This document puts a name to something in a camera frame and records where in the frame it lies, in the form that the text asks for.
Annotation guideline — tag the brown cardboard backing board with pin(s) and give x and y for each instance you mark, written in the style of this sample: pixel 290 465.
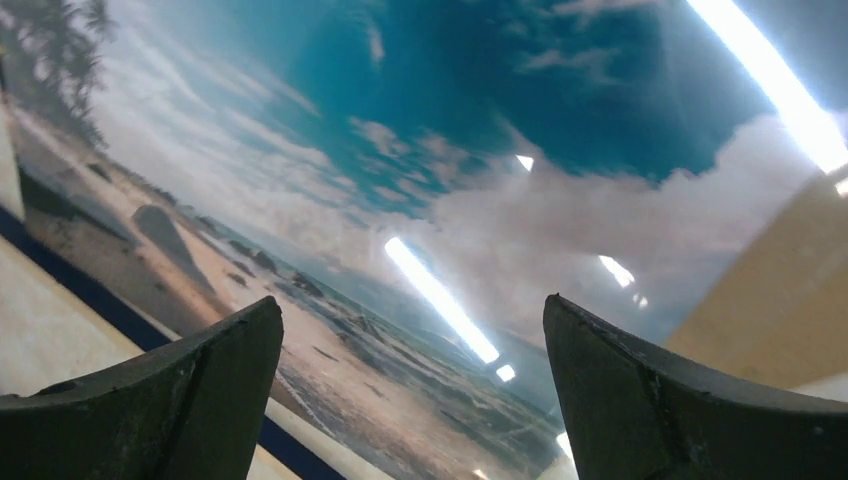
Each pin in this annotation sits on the brown cardboard backing board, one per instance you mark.
pixel 778 316

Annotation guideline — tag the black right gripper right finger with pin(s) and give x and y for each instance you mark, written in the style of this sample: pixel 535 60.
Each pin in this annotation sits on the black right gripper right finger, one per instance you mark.
pixel 634 410

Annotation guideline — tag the beach landscape photo print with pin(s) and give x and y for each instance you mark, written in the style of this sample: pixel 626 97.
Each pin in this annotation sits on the beach landscape photo print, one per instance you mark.
pixel 410 180

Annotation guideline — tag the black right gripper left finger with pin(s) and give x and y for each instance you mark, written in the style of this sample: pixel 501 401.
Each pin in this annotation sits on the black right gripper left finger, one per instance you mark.
pixel 190 409

